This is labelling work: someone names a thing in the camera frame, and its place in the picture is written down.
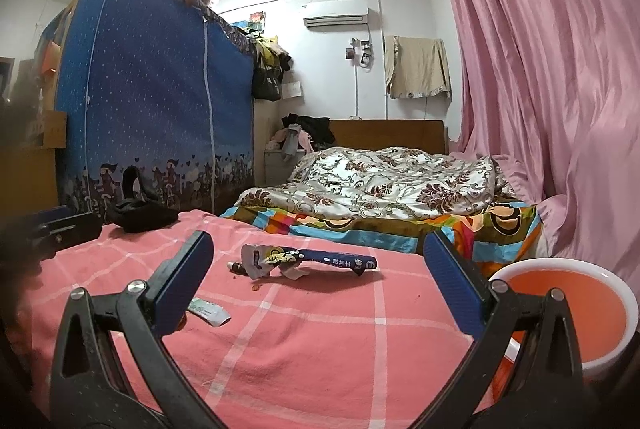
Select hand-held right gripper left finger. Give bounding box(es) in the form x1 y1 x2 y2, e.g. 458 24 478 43
48 230 226 429

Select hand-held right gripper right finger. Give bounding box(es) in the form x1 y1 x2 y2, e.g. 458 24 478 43
422 230 586 429

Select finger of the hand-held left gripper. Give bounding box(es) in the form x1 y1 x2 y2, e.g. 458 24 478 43
37 212 104 244
27 205 73 225

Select small white green sachet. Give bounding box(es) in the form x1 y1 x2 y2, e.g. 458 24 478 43
187 299 232 327

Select long blue snack wrapper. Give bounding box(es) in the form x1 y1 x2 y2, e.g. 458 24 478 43
241 243 379 282

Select orange bucket with white rim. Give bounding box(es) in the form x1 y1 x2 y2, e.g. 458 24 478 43
487 259 638 410

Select colourful cartoon bed sheet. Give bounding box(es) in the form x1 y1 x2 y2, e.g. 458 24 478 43
220 202 543 262

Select cardboard box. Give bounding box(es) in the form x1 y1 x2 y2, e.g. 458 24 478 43
27 110 68 150

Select floral brown white quilt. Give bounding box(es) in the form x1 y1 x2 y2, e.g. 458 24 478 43
235 146 518 222

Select white nightstand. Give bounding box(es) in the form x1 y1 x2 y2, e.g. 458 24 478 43
264 148 306 186

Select pink checked blanket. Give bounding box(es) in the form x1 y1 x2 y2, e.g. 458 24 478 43
15 209 506 429

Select blue fabric wardrobe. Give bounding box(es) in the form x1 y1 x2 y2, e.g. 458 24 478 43
55 0 258 222

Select wooden headboard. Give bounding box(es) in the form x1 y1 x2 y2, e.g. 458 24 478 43
327 119 447 155

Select pile of clothes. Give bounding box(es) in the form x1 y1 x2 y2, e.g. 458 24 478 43
270 113 337 160

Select hanging black bag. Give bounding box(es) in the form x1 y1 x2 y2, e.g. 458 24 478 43
251 54 282 101

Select beige hanging towel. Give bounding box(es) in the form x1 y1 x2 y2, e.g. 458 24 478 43
383 36 452 100

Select pink curtain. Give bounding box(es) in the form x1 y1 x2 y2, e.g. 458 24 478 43
430 0 640 290

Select hanging yellow black clothes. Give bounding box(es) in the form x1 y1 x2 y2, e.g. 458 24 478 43
252 34 292 72

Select white air conditioner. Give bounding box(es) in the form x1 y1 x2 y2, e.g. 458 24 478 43
302 8 371 28

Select black bag with strap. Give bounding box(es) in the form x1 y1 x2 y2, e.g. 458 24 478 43
107 166 180 234

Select hanging clothes on rail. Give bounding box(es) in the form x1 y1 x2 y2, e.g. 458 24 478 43
30 4 76 75

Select wall socket with plugs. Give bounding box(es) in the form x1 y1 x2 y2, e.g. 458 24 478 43
346 38 373 69

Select wall poster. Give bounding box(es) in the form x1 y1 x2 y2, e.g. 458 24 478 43
232 10 267 32

